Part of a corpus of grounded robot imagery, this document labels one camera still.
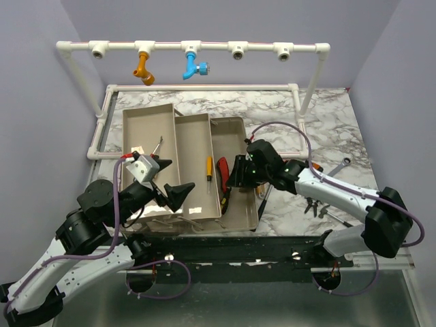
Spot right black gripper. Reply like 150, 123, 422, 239
225, 155, 271, 189

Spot red utility knife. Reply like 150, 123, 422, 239
217, 157, 230, 196

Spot blue handled screwdriver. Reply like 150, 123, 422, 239
151, 136, 163, 157

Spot black long screwdriver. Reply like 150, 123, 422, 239
258, 184, 273, 221

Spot yellow short screwdriver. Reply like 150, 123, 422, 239
206, 156, 213, 193

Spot brown translucent tool box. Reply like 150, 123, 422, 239
123, 104, 259, 234

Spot yellow black screwdriver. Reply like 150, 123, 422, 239
220, 188, 232, 215

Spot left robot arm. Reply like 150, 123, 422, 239
1, 151, 195, 326

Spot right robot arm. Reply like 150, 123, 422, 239
226, 140, 413, 267

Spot black needle nose pliers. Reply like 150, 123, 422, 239
304, 197, 322, 217

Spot small black hammer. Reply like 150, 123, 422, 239
318, 205, 352, 228

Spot silver combination wrench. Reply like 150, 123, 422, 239
328, 157, 352, 176

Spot orange plastic faucet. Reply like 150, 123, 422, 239
133, 52, 155, 86

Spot blue plastic faucet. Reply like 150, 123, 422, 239
182, 51, 210, 80

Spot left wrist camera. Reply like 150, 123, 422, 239
121, 154, 159, 186

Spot orange handled pliers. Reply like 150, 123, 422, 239
283, 159, 324, 172

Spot black metal base rail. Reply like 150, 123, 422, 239
120, 234, 353, 284

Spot white PVC pipe frame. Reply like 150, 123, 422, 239
56, 40, 330, 161

